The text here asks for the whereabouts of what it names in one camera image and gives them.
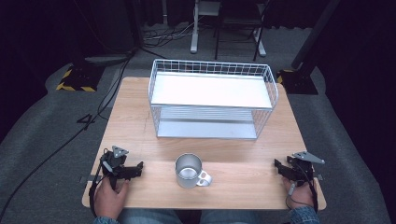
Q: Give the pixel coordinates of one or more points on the silver metal mug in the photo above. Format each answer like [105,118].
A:
[189,171]

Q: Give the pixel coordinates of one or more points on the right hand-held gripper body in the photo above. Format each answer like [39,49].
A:
[303,169]

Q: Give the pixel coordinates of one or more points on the person's left hand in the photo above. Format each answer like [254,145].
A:
[109,199]

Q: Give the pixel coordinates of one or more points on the black yellow striped stand base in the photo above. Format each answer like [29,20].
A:
[80,79]
[297,82]

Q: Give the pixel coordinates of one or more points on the person's right hand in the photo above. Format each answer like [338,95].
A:
[300,196]

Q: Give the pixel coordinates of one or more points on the black slanted stand pole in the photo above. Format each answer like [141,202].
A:
[314,34]

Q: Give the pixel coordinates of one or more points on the white desk frame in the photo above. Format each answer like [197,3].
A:
[195,28]

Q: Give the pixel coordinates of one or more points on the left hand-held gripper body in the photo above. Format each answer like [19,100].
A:
[113,161]

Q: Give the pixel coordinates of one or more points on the black metal chair frame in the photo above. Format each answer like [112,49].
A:
[238,20]

